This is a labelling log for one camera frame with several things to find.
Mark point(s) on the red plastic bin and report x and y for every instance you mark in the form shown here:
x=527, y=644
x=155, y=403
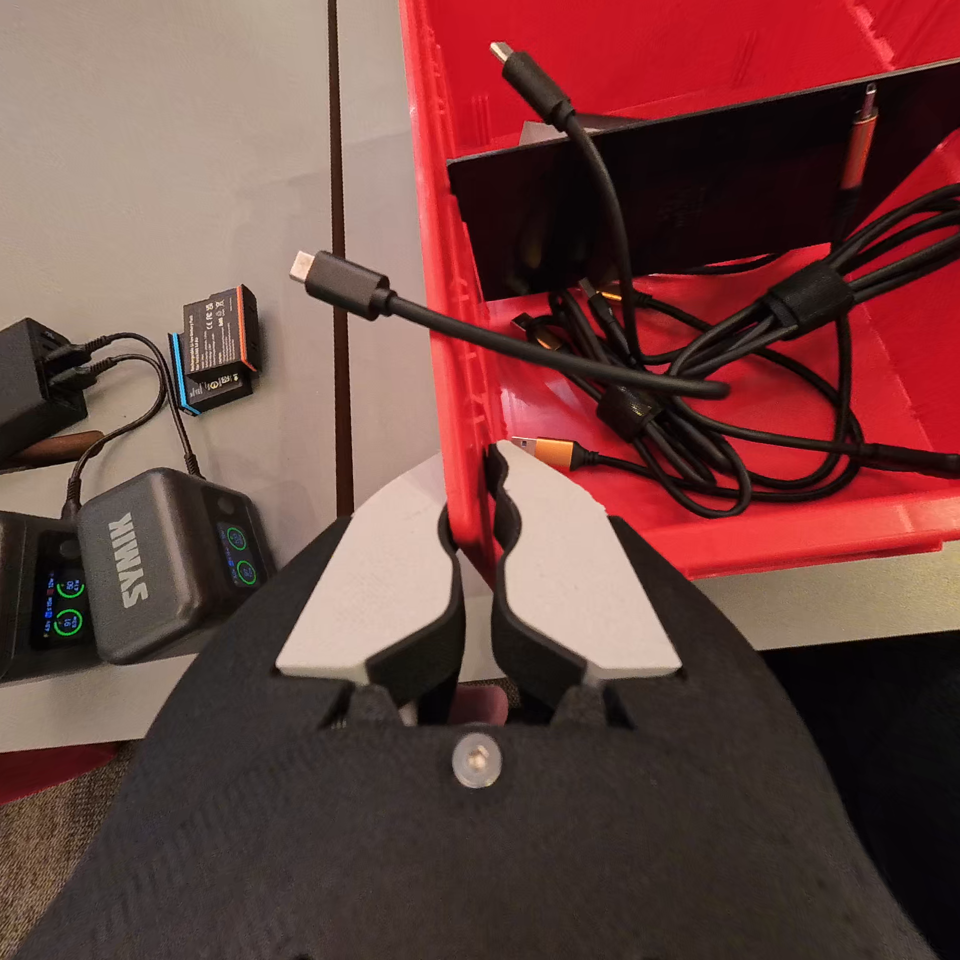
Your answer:
x=465, y=300

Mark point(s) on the black plastic bin divider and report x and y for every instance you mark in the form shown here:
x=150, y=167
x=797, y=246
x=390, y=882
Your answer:
x=712, y=202

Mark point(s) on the blue-edged camera battery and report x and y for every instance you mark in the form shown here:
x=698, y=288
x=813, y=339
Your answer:
x=217, y=394

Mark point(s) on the black charger block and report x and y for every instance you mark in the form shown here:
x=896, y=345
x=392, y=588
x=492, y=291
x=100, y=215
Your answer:
x=30, y=390

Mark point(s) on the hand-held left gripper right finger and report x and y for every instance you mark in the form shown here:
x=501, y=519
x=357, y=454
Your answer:
x=577, y=585

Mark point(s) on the red-edged camera battery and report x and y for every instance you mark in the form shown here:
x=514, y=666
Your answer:
x=221, y=330

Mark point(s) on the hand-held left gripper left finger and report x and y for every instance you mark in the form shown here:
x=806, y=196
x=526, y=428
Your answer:
x=375, y=592

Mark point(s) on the grey zip case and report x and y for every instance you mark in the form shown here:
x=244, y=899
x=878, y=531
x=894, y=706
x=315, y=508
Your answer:
x=157, y=570

